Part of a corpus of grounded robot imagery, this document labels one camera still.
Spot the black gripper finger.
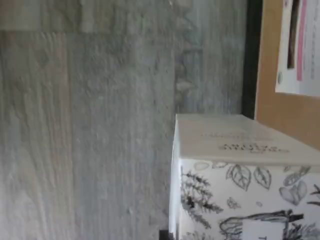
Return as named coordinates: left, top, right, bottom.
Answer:
left=159, top=228, right=176, bottom=240

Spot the white box green strip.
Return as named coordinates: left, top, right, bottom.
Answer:
left=168, top=113, right=320, bottom=240

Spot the wooden shelf board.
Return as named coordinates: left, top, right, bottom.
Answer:
left=254, top=0, right=320, bottom=151

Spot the white box pink strip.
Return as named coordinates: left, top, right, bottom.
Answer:
left=274, top=0, right=320, bottom=98

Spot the black metal shelf frame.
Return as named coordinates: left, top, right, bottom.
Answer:
left=240, top=0, right=264, bottom=120

